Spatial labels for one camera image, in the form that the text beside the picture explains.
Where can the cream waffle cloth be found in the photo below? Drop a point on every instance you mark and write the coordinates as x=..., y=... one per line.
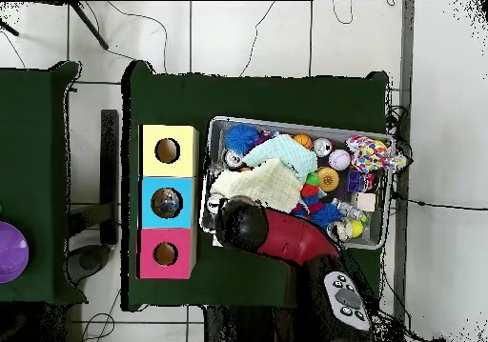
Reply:
x=263, y=185

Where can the mint waffle cloth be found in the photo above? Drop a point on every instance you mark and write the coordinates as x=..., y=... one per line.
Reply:
x=284, y=152

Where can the multicolour spiky caterpillar toy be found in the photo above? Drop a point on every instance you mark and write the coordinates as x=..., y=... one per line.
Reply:
x=310, y=193

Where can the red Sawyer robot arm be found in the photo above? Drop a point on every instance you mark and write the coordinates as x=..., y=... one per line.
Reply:
x=293, y=239

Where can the wooden box with three holes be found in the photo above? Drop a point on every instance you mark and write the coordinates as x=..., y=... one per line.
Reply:
x=150, y=239

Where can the blue furry monster toy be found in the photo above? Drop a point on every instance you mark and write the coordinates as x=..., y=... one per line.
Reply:
x=241, y=139

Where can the small orange basketball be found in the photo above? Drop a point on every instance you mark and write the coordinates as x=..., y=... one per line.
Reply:
x=303, y=140

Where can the toy hamburger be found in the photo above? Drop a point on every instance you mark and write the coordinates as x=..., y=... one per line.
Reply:
x=328, y=179

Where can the blue spiky rubber ball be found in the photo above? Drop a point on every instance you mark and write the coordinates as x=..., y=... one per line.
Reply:
x=326, y=214

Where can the small white baseball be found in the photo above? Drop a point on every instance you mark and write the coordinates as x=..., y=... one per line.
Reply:
x=339, y=160

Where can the plain wooden cube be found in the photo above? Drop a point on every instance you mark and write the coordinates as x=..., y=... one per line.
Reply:
x=366, y=201

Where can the grey stand foot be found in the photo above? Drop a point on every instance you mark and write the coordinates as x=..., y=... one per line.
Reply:
x=87, y=260

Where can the dark green side table cloth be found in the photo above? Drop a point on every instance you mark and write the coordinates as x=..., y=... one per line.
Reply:
x=34, y=147

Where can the black tripod leg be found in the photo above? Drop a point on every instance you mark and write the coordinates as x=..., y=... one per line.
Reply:
x=89, y=24
x=8, y=28

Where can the purple bowl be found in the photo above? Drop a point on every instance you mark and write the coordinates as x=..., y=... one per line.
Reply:
x=11, y=250

